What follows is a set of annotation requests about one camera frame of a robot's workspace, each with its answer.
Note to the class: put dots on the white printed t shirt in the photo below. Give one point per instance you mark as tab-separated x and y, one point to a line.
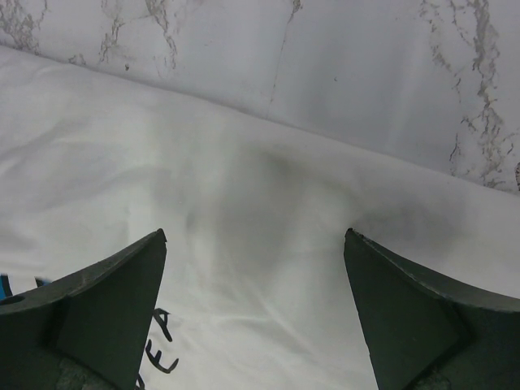
255	216

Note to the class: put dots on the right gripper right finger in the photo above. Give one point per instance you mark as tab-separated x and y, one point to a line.
425	330

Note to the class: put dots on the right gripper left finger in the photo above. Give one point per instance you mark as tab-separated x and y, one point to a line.
87	329

